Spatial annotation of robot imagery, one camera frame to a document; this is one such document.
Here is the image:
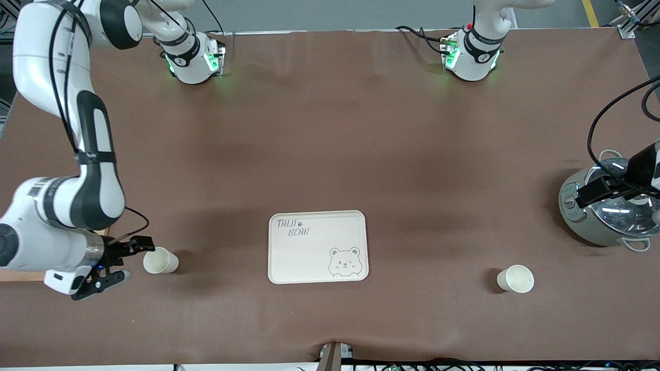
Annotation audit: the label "glass pot lid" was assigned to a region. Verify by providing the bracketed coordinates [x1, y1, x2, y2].
[584, 157, 660, 238]

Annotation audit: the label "beige bear print tray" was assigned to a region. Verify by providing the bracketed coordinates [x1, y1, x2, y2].
[268, 210, 370, 284]

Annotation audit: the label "brown table mat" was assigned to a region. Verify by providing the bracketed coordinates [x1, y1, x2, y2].
[0, 28, 660, 367]

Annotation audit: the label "grey-green electric pot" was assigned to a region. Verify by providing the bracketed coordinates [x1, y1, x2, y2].
[558, 149, 660, 253]

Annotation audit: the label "aluminium frame profile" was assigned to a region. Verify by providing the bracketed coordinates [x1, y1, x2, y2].
[610, 0, 660, 40]
[0, 0, 24, 47]

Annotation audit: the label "white paper cup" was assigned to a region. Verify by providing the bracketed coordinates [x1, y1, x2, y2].
[143, 247, 179, 275]
[497, 265, 535, 294]

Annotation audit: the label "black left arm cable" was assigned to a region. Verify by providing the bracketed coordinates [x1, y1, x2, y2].
[588, 75, 660, 196]

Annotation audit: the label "black base power cables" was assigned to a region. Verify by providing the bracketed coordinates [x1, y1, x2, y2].
[395, 25, 450, 55]

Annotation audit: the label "wooden cutting board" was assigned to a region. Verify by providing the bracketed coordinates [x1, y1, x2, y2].
[0, 226, 112, 282]

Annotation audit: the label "grey table edge clamp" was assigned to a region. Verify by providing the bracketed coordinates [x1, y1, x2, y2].
[319, 342, 355, 371]

